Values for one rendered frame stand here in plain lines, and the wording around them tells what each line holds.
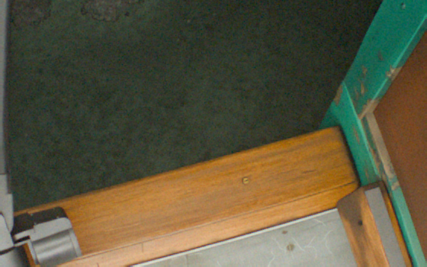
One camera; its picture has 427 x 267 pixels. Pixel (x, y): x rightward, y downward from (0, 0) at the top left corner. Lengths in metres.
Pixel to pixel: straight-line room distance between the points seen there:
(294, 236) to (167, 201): 0.19
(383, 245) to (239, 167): 0.25
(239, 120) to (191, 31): 0.29
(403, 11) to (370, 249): 0.35
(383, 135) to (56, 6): 1.29
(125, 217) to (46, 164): 0.87
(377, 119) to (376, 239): 0.16
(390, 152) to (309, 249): 0.20
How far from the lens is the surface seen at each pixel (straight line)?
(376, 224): 0.97
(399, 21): 0.82
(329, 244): 1.07
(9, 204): 0.87
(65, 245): 0.92
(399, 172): 0.97
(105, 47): 1.99
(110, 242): 1.03
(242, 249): 1.05
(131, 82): 1.94
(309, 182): 1.06
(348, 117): 1.06
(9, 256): 0.91
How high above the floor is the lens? 1.77
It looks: 71 degrees down
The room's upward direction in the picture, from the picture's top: 12 degrees clockwise
